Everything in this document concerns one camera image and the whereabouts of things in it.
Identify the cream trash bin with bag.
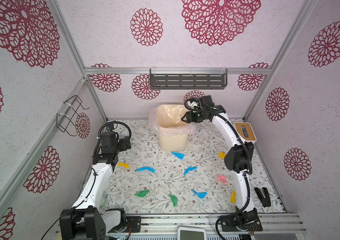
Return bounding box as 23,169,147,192
149,104,196,152

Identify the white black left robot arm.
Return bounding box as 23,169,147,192
56,121,132,240

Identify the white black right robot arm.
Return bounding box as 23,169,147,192
181,95,262,240

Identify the yellow paper scrap left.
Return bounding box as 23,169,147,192
118,163,130,169

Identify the yellow paper scrap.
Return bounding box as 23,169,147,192
218,152,226,159
230,191,236,204
118,163,130,169

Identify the blue paper scrap left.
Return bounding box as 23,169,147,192
137,167,156,173

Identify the blue paper scrap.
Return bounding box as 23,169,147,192
184,166,197,176
137,167,156,173
192,190,207,199
172,152,185,160

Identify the white tissue box wooden lid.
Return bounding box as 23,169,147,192
234,122,257,144

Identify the yellow paper scrap upper right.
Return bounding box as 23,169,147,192
218,152,226,159

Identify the blue paper scrap top centre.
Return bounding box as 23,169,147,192
172,152,185,160

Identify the green paper scrap left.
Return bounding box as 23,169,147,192
135,190,150,198

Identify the green paper scrap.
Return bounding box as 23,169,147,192
135,190,150,198
169,194,178,207

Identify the blue paper scrap middle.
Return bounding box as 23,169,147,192
184,166,197,176

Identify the pink paper scrap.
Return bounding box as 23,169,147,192
217,175,227,184

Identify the green paper scrap lower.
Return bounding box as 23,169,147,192
169,194,178,207

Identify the blue paper scrap lower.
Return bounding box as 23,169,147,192
192,190,207,199

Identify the yellow paper scrap lower right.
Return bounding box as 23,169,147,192
230,191,236,204

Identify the black brush holder stand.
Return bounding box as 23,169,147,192
254,187,271,207

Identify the white digital clock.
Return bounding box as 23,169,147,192
177,226,207,240

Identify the black wire wall rack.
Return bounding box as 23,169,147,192
56,95,90,137

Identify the dark grey wall shelf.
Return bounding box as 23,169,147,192
149,69,228,90

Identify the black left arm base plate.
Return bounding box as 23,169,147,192
109,216,142,234

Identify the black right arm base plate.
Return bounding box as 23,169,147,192
221,208,263,232

